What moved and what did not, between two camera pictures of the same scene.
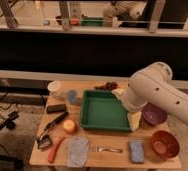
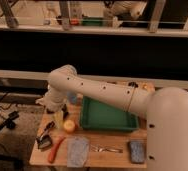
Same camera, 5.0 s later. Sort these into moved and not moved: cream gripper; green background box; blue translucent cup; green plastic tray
Moved: cream gripper
Not moved: blue translucent cup; green plastic tray; green background box
